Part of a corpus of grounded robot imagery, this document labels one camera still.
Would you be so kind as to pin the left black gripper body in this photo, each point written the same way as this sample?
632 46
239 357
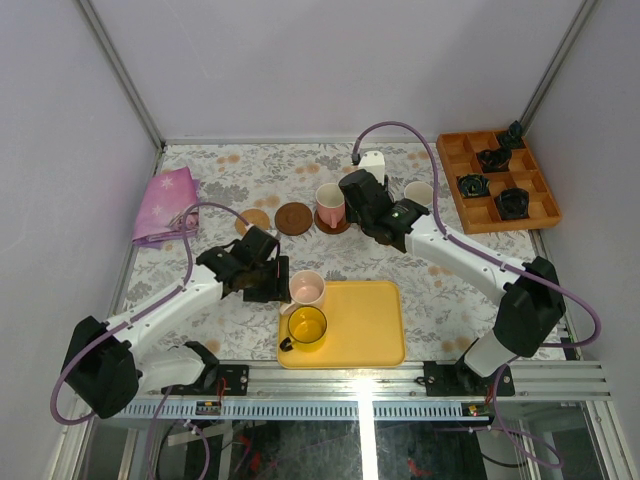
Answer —
270 289

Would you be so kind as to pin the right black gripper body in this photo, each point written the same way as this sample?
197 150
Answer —
353 217

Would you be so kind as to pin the white mug pink handle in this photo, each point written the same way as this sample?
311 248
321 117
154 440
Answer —
330 204

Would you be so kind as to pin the woven rattan coaster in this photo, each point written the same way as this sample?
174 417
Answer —
252 217

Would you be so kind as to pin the light blue mug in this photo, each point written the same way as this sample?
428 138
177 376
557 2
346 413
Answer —
419 192

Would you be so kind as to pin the brown wooden coaster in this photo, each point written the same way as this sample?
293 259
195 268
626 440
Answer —
293 219
326 228

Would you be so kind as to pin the light pink mug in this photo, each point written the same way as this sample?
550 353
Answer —
306 288

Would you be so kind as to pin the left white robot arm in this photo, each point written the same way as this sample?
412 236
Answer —
109 363

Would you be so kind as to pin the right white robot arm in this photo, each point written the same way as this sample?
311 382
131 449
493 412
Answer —
528 307

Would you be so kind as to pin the black yellow part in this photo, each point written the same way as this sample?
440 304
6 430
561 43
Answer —
473 186

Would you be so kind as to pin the pink purple folded cloth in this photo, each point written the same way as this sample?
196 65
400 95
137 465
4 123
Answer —
166 199

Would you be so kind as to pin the yellow plastic tray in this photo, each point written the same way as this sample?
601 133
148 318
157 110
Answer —
365 329

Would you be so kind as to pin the orange compartment tray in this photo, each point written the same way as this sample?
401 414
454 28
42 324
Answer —
458 154

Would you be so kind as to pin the black part compartment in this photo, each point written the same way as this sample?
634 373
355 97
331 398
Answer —
513 204
497 160
512 138

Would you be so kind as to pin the black part lower compartment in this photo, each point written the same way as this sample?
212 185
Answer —
513 204

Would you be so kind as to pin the black part top compartment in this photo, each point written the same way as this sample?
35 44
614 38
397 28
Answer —
512 138

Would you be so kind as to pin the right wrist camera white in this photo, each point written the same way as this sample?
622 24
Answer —
374 162

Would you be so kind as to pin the yellow mug black handle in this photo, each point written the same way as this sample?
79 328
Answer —
306 330

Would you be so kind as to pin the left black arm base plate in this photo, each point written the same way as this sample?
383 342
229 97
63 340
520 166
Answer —
230 377

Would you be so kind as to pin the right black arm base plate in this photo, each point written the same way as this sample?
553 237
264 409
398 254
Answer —
455 380

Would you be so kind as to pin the aluminium front rail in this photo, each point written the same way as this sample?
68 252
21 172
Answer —
529 380

